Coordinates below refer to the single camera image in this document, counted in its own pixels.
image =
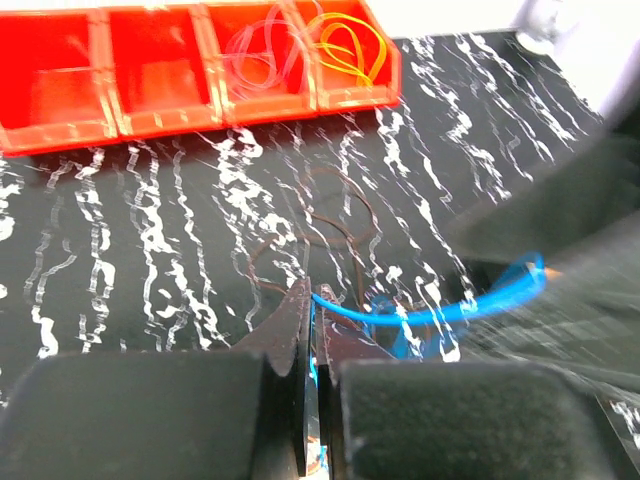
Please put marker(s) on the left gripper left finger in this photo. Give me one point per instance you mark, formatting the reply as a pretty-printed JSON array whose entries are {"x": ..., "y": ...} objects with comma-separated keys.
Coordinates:
[{"x": 233, "y": 414}]

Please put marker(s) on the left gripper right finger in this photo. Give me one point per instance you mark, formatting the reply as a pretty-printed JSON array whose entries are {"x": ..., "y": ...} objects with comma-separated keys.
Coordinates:
[{"x": 391, "y": 419}]

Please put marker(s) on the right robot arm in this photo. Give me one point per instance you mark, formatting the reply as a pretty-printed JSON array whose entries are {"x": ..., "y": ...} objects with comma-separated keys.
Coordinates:
[{"x": 583, "y": 218}]

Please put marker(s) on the white mug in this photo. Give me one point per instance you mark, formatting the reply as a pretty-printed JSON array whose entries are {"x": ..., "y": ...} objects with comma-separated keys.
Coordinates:
[{"x": 539, "y": 28}]

